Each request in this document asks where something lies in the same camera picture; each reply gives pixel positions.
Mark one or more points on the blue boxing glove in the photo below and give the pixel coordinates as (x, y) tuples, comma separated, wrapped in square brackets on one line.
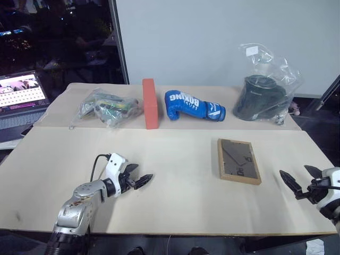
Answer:
[(186, 105)]

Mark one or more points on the dark rounded shape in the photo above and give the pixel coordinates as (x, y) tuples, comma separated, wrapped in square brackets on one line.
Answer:
[(136, 251), (200, 251)]

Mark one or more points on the open grey laptop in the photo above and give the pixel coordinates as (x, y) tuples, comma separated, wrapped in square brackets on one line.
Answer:
[(21, 106)]

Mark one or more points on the black slanted stand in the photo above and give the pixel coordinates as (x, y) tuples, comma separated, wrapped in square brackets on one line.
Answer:
[(329, 93)]

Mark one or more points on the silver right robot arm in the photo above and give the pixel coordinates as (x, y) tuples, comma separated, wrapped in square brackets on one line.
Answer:
[(332, 212)]

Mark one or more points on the clear bag with green items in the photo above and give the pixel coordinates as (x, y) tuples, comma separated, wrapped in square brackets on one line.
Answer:
[(106, 106)]

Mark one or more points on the black cap in bag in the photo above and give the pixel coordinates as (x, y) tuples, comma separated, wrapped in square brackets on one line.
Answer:
[(257, 98)]

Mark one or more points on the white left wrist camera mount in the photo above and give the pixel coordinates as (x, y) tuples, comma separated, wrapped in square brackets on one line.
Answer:
[(114, 164)]

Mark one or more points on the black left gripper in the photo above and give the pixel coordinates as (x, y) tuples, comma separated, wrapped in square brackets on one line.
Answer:
[(127, 182)]

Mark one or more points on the wooden picture frame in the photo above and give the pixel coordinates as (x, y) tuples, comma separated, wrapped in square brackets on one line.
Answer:
[(237, 162)]

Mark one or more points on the white partition panel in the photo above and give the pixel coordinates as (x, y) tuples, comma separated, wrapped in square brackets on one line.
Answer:
[(228, 37)]

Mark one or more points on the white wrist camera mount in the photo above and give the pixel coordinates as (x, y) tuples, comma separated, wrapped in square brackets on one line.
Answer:
[(330, 186), (114, 164)]

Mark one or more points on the large clear plastic bag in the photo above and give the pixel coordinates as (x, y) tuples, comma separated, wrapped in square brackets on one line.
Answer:
[(276, 69)]

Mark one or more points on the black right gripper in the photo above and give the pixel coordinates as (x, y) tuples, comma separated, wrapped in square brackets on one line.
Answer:
[(314, 190)]

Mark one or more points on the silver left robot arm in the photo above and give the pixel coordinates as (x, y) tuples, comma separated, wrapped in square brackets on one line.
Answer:
[(77, 210)]

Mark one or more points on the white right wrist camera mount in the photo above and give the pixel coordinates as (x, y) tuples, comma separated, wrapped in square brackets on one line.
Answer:
[(330, 186)]

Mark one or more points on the small pink object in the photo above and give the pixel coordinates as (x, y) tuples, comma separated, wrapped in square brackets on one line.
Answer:
[(295, 108)]

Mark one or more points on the grey metal partition post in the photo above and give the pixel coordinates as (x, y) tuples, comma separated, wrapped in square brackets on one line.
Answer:
[(120, 42)]

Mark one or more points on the red rectangular block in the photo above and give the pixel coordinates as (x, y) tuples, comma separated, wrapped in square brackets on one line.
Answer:
[(151, 106)]

